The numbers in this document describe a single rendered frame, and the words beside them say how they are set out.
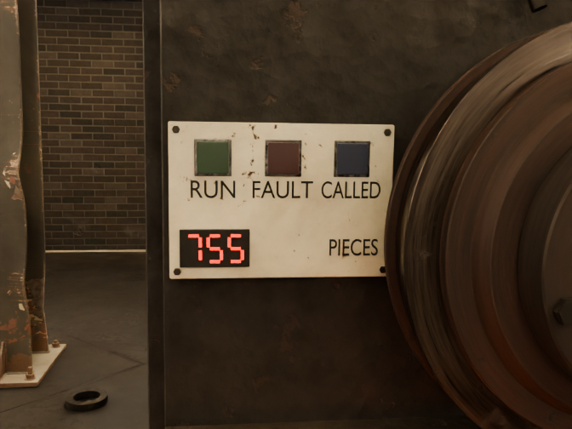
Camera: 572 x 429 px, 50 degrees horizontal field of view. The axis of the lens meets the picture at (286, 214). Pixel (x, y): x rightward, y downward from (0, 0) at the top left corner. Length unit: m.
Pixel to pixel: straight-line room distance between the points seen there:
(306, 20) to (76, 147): 6.17
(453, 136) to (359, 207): 0.17
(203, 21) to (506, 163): 0.36
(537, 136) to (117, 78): 6.31
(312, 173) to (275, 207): 0.06
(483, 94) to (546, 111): 0.06
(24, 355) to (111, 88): 3.91
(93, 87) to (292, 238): 6.16
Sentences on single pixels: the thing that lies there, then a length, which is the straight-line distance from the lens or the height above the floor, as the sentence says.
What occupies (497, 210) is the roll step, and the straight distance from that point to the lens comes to 0.59.
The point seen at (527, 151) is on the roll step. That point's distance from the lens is 0.60.
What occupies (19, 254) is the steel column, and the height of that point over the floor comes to 0.64.
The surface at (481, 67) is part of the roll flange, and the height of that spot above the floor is 1.30.
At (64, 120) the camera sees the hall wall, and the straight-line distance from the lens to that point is 6.86.
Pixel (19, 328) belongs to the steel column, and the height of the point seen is 0.26.
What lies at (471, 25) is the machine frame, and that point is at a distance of 0.79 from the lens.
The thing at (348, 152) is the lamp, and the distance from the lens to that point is 0.71.
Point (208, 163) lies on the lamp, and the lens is 0.69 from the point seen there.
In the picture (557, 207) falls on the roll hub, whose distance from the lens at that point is 0.56.
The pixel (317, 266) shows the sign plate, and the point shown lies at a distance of 0.72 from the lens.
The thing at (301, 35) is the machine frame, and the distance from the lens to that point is 0.73.
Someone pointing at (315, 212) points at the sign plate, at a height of 1.14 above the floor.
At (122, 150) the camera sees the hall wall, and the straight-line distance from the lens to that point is 6.74.
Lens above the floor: 1.22
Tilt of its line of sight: 7 degrees down
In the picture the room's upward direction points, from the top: 1 degrees clockwise
